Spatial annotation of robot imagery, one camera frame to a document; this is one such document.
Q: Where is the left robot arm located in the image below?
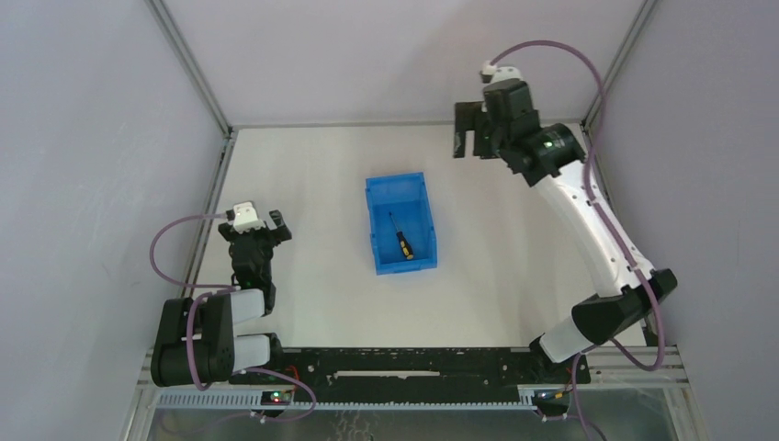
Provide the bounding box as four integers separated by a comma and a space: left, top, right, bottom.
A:
150, 203, 292, 390

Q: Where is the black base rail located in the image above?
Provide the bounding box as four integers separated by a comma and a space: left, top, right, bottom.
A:
228, 346, 592, 406

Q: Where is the aluminium frame rail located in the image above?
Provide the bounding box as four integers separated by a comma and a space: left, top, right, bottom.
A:
581, 0, 662, 215
143, 0, 237, 285
231, 119, 583, 131

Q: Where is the aluminium frame back rail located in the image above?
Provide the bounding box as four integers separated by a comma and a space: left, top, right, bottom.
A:
231, 119, 583, 131

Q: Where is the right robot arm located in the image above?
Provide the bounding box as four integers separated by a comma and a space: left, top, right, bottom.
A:
453, 78, 678, 368

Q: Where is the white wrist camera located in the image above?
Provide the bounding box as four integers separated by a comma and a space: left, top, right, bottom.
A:
480, 61, 524, 85
226, 201, 266, 233

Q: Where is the purple cable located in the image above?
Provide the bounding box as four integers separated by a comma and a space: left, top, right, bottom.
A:
149, 213, 318, 424
490, 40, 668, 441

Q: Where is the blue plastic bin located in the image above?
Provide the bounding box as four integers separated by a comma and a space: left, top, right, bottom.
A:
365, 172, 438, 276

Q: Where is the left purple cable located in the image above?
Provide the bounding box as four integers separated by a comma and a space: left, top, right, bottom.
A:
149, 213, 318, 424

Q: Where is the grey slotted cable duct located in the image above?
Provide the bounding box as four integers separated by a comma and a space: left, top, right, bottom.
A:
156, 388, 536, 410

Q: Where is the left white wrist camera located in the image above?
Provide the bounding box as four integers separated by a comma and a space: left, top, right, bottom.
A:
226, 201, 266, 233

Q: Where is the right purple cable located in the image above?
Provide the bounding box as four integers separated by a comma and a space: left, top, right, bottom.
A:
490, 40, 668, 441

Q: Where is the aluminium frame right rail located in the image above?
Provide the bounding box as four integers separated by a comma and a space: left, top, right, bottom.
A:
581, 0, 662, 215

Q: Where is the aluminium frame left rail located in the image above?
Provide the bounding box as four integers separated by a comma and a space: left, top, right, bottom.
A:
143, 0, 237, 285

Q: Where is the black yellow screwdriver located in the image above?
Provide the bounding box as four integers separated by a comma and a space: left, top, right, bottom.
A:
389, 212, 414, 260

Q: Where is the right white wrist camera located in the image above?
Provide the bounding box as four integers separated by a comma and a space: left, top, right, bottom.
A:
480, 61, 524, 85

